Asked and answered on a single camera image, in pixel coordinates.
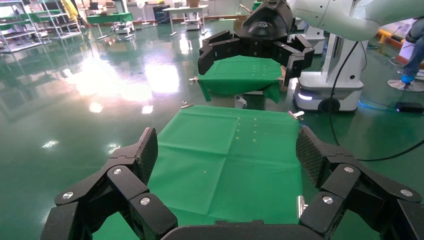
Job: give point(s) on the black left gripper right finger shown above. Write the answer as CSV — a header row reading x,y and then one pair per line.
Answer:
x,y
341,180

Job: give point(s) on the white long table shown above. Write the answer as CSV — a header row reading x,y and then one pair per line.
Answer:
x,y
185,8

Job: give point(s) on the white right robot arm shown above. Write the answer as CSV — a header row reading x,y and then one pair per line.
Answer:
x,y
331,16

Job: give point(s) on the person in blue jeans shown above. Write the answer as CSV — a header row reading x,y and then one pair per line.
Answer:
x,y
415,49

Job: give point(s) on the green cloth on neighbouring table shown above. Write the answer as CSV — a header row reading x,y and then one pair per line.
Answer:
x,y
238,76

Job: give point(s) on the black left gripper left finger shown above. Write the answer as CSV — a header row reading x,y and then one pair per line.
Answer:
x,y
126,179

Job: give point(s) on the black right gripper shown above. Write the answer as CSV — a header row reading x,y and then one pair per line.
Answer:
x,y
265,26

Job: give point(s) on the small metal storage rack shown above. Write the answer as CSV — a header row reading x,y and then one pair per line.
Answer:
x,y
63,28

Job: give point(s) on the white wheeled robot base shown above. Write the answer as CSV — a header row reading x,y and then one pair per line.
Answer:
x,y
331,89

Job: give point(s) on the black box on floor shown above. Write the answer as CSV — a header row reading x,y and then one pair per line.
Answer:
x,y
409,107

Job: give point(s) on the orange floor barrier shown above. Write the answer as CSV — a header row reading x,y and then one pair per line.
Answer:
x,y
389,38

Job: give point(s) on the black bin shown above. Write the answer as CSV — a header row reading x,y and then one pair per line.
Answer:
x,y
161,15

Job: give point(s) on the round stool base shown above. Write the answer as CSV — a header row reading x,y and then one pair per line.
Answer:
x,y
397,85

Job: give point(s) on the green covered long table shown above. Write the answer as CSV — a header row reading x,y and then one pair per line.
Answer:
x,y
109,18

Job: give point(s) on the large metal storage rack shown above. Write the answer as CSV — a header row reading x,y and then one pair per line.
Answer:
x,y
20,23

